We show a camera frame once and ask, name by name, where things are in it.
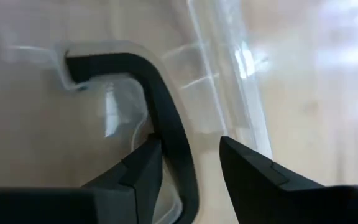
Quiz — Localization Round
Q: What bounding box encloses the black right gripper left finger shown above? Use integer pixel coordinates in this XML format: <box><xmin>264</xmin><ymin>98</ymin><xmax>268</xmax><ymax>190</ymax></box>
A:
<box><xmin>0</xmin><ymin>135</ymin><xmax>163</xmax><ymax>224</ymax></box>

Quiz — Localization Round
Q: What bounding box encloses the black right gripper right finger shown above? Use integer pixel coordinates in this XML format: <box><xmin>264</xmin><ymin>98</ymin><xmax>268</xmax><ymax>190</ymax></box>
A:
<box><xmin>219</xmin><ymin>136</ymin><xmax>358</xmax><ymax>224</ymax></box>

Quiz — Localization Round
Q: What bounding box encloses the clear lid with black handle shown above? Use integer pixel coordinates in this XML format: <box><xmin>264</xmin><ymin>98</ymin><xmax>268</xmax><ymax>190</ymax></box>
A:
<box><xmin>0</xmin><ymin>0</ymin><xmax>275</xmax><ymax>224</ymax></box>

